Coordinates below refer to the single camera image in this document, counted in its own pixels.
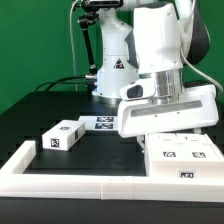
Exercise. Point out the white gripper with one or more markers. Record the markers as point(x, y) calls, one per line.
point(138, 115)

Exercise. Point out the white cabinet door panel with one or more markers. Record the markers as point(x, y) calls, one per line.
point(200, 147)
point(163, 147)

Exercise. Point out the white cabinet body box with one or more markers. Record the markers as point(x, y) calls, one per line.
point(185, 168)

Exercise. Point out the small white cabinet top block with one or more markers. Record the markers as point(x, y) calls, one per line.
point(63, 135)

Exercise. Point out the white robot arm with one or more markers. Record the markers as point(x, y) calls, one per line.
point(142, 70)

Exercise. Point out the white marker sheet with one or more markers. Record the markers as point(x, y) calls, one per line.
point(100, 123)

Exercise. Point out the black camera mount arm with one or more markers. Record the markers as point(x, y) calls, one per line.
point(87, 33)

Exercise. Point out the white U-shaped border frame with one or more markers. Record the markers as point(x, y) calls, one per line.
point(15, 182)

